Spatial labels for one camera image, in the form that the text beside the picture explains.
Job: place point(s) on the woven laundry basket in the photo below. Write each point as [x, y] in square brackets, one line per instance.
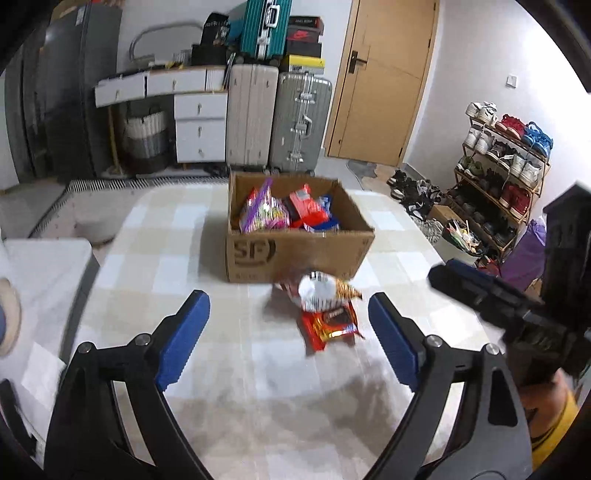
[145, 136]

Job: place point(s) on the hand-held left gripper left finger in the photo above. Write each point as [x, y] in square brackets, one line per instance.
[184, 337]

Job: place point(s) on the white paper sheet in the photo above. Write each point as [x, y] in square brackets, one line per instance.
[44, 376]

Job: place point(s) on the white marble side table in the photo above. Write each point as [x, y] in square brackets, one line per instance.
[46, 277]

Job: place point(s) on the teal suitcase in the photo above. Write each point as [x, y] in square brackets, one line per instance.
[265, 27]

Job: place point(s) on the brown cardboard box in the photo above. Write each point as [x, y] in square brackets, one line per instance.
[295, 254]

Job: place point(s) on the small cardboard box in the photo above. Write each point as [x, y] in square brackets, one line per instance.
[444, 214]

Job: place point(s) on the red black shoe box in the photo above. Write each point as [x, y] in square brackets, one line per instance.
[304, 35]

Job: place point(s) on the purple pink snack bag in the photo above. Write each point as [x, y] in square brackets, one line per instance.
[265, 212]

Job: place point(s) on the blue snack packet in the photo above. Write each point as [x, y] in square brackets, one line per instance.
[325, 205]

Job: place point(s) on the black storage box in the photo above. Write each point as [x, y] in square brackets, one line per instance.
[208, 55]

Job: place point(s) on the beige suitcase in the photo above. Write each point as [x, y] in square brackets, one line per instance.
[251, 115]

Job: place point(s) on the wooden door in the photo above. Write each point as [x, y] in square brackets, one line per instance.
[383, 83]

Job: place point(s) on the scattered dark shoes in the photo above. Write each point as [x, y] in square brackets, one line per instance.
[415, 194]

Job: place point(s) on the yellow black shoe box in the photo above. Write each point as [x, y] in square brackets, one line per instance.
[302, 63]

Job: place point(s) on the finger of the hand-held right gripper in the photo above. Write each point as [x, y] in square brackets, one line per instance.
[475, 288]

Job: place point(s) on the dark grey refrigerator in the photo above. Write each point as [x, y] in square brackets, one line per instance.
[60, 92]

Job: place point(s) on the red snack bag grey label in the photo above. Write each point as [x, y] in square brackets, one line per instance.
[307, 203]

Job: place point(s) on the white drawer desk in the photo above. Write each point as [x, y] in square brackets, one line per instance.
[198, 120]

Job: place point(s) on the beige round object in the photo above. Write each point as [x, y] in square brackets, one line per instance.
[11, 314]

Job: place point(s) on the white orange snack bag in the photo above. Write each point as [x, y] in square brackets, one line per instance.
[318, 290]

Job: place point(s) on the white light switch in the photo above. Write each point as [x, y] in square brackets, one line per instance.
[512, 80]

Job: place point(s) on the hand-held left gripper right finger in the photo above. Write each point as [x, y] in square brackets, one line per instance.
[392, 337]

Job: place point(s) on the grey door mat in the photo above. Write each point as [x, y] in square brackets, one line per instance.
[367, 170]

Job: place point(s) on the white round container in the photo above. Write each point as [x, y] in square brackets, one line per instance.
[97, 230]

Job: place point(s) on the grey striped rug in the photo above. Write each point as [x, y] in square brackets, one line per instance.
[60, 203]

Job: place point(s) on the black printed box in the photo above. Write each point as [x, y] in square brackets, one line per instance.
[215, 28]

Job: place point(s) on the silver suitcase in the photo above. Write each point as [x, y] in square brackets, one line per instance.
[300, 120]

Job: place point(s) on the wooden shoe rack with shoes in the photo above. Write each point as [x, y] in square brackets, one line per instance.
[512, 194]

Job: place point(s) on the red snack packet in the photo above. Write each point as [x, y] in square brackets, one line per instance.
[330, 325]

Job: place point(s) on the black basket of sundries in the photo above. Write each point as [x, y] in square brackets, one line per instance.
[464, 240]

